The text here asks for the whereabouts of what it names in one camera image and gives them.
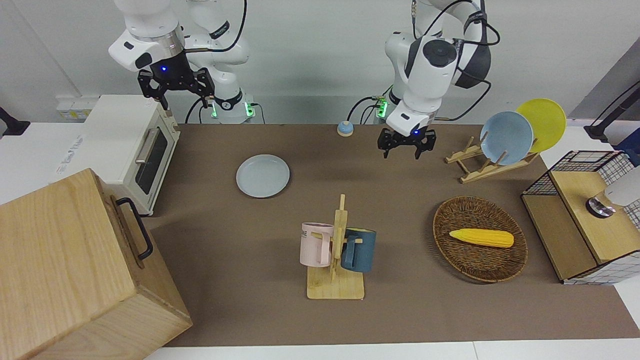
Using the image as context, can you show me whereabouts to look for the light blue plate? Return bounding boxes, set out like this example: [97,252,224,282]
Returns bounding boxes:
[480,111,534,166]

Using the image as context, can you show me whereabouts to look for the wooden plate rack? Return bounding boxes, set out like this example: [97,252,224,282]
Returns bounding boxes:
[445,136,541,184]

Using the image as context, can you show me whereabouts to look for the yellow plate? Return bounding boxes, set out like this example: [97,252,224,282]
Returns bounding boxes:
[516,98,567,153]

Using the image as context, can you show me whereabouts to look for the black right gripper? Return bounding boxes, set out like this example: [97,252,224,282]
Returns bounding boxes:
[137,67,216,112]

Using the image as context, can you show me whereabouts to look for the dark teal mug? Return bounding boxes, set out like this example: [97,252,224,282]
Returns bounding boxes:
[341,228,377,273]

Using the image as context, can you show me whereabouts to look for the white wall power strip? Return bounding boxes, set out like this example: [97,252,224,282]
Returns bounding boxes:
[56,96,101,121]

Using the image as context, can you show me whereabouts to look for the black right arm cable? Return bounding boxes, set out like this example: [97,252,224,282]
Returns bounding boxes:
[182,0,248,53]

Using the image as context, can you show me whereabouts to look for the black stand piece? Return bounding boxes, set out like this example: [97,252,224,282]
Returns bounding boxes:
[0,106,31,137]

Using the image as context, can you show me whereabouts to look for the yellow corn cob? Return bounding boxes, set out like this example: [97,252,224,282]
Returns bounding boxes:
[449,228,515,249]

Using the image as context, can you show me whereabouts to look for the pink mug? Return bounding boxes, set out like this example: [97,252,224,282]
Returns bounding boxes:
[300,222,335,267]

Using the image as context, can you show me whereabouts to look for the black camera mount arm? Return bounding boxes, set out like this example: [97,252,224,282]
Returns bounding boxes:
[584,82,640,141]

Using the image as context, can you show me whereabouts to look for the gray round plate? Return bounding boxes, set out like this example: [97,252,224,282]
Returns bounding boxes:
[236,154,291,199]

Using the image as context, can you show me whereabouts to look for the white toaster oven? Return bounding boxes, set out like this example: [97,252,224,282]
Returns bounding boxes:
[55,95,181,217]

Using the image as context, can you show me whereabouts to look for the wooden cabinet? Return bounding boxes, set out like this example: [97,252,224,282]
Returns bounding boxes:
[0,168,193,360]

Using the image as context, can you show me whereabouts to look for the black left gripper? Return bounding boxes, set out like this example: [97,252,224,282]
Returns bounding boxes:
[377,127,437,161]

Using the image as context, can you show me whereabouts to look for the black cabinet handle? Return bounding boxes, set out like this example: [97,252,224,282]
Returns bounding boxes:
[116,197,154,261]

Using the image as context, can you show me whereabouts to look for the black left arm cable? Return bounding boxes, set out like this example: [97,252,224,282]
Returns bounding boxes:
[412,0,501,122]

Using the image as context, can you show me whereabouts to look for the black base cable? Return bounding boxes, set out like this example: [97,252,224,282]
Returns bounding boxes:
[185,97,208,124]
[347,95,386,125]

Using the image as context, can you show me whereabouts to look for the wooden mug tree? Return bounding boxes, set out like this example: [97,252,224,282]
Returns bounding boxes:
[306,194,366,300]

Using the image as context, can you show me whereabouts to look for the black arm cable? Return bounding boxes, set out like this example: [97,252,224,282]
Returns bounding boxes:
[182,0,248,53]
[412,0,501,122]

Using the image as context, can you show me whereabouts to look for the brown wicker basket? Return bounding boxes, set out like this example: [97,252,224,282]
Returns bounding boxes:
[433,196,529,284]

